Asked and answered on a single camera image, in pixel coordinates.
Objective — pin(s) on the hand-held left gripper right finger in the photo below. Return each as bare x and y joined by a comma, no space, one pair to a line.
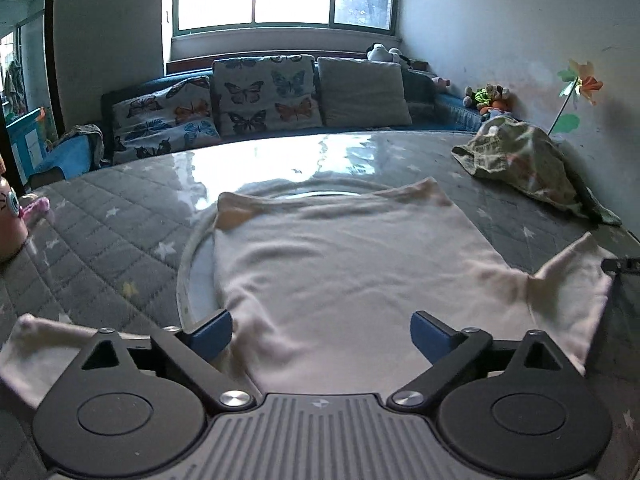
432,337

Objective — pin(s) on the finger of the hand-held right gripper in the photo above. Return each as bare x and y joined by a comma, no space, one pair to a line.
625,265

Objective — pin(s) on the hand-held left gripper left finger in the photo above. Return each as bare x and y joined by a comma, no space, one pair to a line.
210,335

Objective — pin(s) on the cream sweatshirt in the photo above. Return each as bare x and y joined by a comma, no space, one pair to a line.
340,260

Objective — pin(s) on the round black glass cooktop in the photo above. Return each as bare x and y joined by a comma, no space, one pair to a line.
200,280

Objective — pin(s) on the grey quilted star table cover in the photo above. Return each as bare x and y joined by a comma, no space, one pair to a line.
110,240

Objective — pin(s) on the green patterned garment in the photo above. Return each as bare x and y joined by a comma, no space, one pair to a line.
520,160

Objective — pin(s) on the paper pinwheel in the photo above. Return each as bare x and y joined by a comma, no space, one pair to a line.
582,82

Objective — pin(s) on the brown plush toy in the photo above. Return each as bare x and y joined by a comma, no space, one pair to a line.
499,92

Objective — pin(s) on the long butterfly print cushion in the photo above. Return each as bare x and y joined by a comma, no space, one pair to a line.
165,120

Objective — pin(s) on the blue sofa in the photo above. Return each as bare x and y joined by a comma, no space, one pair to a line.
460,117

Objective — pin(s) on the green plush toy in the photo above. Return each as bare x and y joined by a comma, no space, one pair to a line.
481,96

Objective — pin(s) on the blue bag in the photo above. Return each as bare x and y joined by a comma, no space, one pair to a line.
60,160

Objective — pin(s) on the pink toy figure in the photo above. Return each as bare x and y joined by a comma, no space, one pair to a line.
10,220

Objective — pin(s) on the grey crumpled cloth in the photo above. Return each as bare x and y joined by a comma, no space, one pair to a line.
85,137

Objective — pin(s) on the square butterfly print cushion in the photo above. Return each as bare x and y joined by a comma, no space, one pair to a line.
265,95

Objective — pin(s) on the dark cushion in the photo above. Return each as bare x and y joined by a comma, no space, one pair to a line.
420,90

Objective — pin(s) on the grey cushion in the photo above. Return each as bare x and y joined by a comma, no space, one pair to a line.
360,92

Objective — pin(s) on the small pink plush toy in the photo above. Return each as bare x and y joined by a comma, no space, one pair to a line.
441,81

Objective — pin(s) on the blue cardboard box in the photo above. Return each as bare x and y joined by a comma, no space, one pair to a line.
30,140

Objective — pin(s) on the black white plush toy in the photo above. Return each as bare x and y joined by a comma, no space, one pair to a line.
402,59

